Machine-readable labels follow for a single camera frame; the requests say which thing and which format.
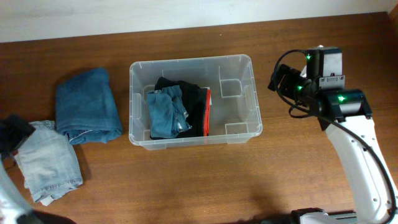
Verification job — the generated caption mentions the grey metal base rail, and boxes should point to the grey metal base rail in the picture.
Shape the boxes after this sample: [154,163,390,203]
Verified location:
[261,207,358,224]

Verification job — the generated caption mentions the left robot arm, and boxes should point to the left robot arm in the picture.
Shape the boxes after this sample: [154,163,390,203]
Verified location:
[1,114,75,224]

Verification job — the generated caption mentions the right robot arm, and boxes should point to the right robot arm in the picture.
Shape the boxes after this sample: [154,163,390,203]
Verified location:
[268,46,397,223]

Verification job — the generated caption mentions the small blue garment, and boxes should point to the small blue garment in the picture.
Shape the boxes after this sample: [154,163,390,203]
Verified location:
[147,85,192,139]

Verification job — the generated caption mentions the dark blue folded jeans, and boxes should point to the dark blue folded jeans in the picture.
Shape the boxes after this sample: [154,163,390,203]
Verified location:
[55,68,123,145]

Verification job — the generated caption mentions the black garment with red band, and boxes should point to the black garment with red band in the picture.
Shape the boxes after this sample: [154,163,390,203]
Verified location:
[147,85,208,139]

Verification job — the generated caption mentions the light blue folded jeans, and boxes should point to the light blue folded jeans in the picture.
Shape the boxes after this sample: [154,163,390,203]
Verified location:
[15,120,83,206]

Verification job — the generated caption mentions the clear plastic storage bin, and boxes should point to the clear plastic storage bin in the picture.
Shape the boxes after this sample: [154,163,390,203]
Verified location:
[128,54,262,151]

